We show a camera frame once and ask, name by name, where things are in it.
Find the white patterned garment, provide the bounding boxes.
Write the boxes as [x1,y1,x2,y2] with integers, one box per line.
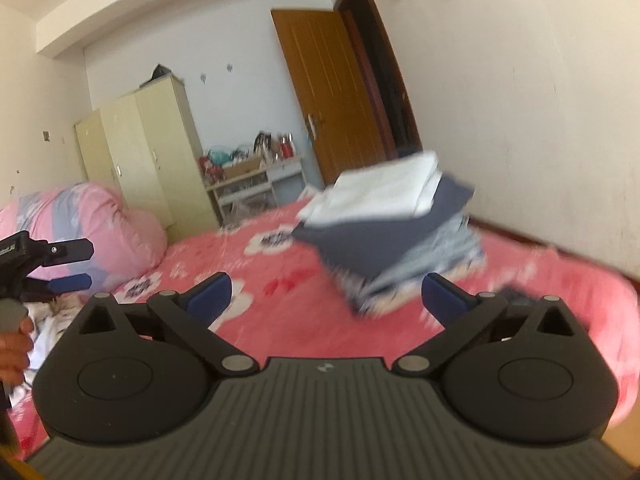
[10,300,71,406]

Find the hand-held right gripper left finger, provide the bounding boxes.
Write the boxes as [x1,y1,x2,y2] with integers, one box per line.
[75,272,259,377]

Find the cream wardrobe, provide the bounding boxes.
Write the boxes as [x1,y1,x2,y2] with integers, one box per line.
[74,75,223,243]

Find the cardboard box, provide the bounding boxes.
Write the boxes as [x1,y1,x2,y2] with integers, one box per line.
[222,159,263,180]

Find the stack of folded clothes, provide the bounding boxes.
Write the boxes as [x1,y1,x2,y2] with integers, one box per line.
[291,177,476,281]

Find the red floral bedsheet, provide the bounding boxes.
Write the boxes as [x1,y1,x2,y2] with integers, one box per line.
[0,195,640,461]

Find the blue checked folded garment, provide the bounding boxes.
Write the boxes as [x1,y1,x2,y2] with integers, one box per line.
[320,212,488,317]

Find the person's left hand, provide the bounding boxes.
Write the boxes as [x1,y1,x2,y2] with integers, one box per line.
[0,317,36,388]

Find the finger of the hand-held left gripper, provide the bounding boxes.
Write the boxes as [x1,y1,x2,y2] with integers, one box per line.
[42,239,96,267]
[25,273,93,298]

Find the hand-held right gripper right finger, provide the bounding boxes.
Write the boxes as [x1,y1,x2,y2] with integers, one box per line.
[392,272,576,376]

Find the dark red door frame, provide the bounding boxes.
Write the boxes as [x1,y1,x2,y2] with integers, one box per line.
[334,0,423,161]

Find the white shelf unit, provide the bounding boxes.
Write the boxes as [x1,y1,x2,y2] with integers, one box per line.
[205,155,308,223]

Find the pink patchwork quilt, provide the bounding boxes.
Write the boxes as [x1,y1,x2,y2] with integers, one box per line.
[0,182,168,301]

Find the brown wooden door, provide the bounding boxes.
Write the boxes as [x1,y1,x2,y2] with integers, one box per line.
[271,7,396,186]

